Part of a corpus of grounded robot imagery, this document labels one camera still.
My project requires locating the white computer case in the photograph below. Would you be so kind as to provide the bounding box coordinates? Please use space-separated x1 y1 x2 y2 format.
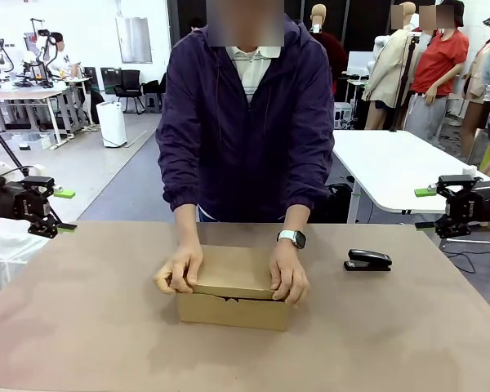
333 101 354 131

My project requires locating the mannequin in beige jacket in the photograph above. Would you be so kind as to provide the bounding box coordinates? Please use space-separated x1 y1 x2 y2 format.
361 2 418 131

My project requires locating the mannequin in dark red shirt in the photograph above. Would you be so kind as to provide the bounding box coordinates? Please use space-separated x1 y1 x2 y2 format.
310 4 349 97

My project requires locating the person in purple jacket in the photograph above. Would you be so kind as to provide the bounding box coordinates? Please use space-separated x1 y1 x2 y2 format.
154 0 336 225

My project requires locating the person in red t-shirt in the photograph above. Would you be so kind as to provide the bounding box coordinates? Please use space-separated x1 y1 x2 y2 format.
406 0 470 144

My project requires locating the person's right hand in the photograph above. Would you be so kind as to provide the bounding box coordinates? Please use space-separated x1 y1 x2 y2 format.
154 243 206 295

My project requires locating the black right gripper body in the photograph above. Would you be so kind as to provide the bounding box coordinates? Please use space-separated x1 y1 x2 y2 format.
446 181 490 228

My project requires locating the black floor cable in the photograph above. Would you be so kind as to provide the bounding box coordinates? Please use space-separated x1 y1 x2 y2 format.
440 240 477 275

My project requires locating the black and red robot stand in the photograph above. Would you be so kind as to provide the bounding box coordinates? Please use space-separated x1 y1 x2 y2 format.
22 18 55 89

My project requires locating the person's left hand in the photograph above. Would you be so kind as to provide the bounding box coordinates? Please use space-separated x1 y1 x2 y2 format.
268 243 311 310

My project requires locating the brown cardboard box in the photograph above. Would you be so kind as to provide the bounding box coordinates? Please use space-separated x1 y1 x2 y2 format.
176 244 291 332

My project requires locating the large white table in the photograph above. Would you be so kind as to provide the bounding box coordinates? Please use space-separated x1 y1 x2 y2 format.
332 129 490 225

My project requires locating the white cloth cover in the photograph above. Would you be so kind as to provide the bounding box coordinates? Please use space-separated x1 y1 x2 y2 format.
0 220 52 311

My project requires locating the black stapler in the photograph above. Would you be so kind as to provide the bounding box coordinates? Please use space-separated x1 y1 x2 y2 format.
343 248 393 273

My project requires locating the silver wristwatch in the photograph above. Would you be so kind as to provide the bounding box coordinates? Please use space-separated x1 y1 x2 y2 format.
276 229 307 250

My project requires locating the person's right forearm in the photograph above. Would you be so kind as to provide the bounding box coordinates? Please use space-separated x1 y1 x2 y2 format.
174 203 201 248

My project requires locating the seated person in white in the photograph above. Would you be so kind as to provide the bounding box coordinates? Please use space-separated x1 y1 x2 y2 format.
47 31 74 71

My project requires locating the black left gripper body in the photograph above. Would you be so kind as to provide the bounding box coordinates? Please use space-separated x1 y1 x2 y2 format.
2 179 52 224

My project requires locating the white workbench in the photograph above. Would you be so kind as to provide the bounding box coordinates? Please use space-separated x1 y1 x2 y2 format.
0 77 93 143

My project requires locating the black bag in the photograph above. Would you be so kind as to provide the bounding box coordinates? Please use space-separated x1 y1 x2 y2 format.
325 183 354 224

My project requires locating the black office chair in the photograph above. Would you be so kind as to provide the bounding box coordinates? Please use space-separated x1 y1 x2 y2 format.
114 69 146 114

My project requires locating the white air purifier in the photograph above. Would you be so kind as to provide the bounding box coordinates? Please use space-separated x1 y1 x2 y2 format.
96 101 128 149

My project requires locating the black equipment case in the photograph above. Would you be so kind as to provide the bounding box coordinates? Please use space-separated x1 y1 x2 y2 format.
100 67 123 97

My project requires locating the white monitor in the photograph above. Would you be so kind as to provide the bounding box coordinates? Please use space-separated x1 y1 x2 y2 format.
346 51 376 78

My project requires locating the dark stool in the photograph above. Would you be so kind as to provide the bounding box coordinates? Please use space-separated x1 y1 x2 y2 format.
145 92 163 114

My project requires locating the person's left forearm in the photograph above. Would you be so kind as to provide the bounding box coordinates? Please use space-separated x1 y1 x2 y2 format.
281 199 312 234

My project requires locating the black tripod leg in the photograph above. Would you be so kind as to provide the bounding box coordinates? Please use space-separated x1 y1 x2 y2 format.
0 114 26 172

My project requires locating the grey wall panel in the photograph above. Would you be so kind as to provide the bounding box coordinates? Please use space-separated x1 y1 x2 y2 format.
115 16 153 65

